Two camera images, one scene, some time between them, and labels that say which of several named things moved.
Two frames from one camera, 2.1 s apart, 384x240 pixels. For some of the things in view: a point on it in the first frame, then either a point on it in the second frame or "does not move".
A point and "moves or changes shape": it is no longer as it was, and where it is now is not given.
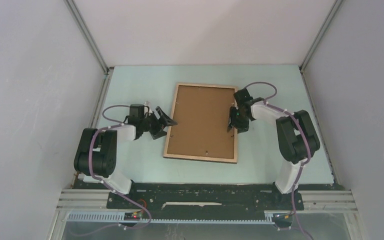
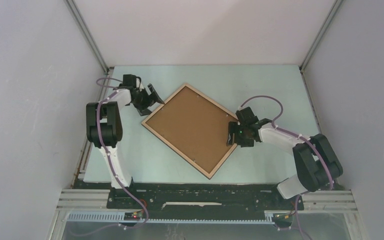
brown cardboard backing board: (202, 115) moves or changes shape
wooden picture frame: (199, 158) → (208, 175)
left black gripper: (156, 134) → (149, 102)
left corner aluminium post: (77, 16) does not move
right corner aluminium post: (320, 34) does not move
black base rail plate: (186, 200) does not move
